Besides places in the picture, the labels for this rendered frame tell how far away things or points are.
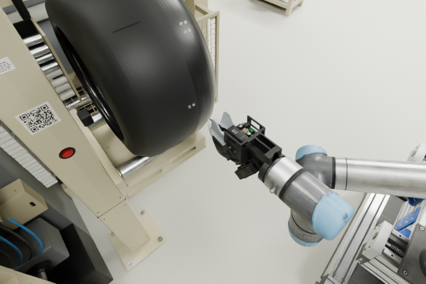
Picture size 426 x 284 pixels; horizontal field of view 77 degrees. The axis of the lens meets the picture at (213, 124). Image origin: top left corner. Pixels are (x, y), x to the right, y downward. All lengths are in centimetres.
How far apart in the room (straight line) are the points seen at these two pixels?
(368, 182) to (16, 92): 78
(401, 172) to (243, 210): 131
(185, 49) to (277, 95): 188
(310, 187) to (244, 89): 203
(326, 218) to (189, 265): 134
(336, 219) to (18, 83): 68
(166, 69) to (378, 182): 52
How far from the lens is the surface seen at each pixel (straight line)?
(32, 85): 72
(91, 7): 68
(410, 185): 67
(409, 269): 122
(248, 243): 179
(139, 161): 97
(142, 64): 62
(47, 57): 117
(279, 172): 52
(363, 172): 66
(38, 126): 80
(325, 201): 50
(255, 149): 55
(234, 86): 250
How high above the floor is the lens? 173
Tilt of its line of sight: 52 degrees down
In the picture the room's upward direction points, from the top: straight up
